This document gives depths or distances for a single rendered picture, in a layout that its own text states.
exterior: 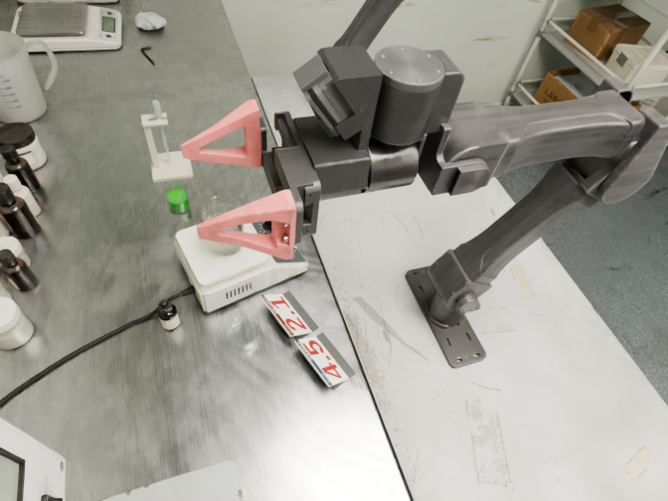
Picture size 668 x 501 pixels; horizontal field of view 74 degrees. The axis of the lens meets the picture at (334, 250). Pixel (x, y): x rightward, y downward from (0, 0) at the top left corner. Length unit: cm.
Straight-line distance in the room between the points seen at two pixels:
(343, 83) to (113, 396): 58
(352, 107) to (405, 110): 4
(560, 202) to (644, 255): 207
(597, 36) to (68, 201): 241
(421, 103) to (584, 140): 23
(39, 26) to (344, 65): 120
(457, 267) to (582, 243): 188
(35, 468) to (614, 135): 56
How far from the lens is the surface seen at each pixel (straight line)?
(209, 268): 73
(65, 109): 124
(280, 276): 78
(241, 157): 45
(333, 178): 38
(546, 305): 94
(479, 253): 68
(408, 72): 37
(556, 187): 65
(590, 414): 88
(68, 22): 148
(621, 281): 250
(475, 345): 82
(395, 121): 38
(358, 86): 34
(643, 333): 238
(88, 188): 102
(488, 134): 46
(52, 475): 28
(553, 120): 52
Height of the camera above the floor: 158
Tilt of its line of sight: 52 degrees down
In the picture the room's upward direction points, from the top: 11 degrees clockwise
